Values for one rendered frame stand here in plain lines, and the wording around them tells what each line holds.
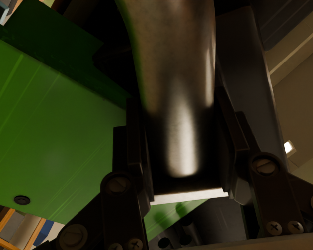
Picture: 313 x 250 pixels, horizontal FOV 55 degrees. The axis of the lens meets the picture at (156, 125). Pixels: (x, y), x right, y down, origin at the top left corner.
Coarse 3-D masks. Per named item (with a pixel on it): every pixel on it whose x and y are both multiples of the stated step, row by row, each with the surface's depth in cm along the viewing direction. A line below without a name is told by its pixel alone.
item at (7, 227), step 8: (8, 216) 535; (16, 216) 557; (24, 216) 568; (0, 224) 517; (8, 224) 536; (16, 224) 546; (40, 224) 565; (48, 224) 584; (0, 232) 516; (8, 232) 526; (40, 232) 562; (48, 232) 571; (0, 240) 503; (8, 240) 516; (32, 240) 535; (40, 240) 571; (0, 248) 522; (8, 248) 506; (16, 248) 512; (24, 248) 520
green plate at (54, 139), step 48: (0, 48) 13; (48, 48) 16; (96, 48) 20; (0, 96) 14; (48, 96) 14; (96, 96) 15; (0, 144) 16; (48, 144) 16; (96, 144) 17; (0, 192) 19; (48, 192) 19; (96, 192) 20
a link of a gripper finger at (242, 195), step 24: (216, 96) 13; (216, 120) 12; (240, 120) 13; (216, 144) 13; (240, 144) 11; (216, 168) 14; (240, 168) 11; (240, 192) 11; (312, 192) 10; (312, 216) 10
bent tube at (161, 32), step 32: (128, 0) 9; (160, 0) 8; (192, 0) 9; (128, 32) 10; (160, 32) 9; (192, 32) 9; (160, 64) 10; (192, 64) 10; (160, 96) 11; (192, 96) 11; (160, 128) 12; (192, 128) 12; (160, 160) 13; (192, 160) 13; (160, 192) 13; (192, 192) 13
